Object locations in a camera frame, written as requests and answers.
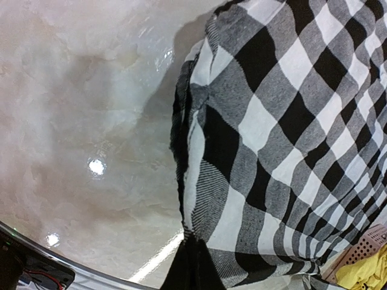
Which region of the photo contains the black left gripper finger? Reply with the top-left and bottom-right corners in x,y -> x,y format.
160,238 -> 225,290

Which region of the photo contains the pink laundry basket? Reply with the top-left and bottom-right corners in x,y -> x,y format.
322,224 -> 386,283

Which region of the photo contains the black white checkered shirt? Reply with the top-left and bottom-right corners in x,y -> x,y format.
171,1 -> 386,289

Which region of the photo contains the yellow garment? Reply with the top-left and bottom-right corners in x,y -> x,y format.
335,245 -> 386,290

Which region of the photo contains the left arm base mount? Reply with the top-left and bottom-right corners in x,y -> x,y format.
1,228 -> 76,289

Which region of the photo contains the aluminium front rail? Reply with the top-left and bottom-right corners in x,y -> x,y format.
1,222 -> 149,289

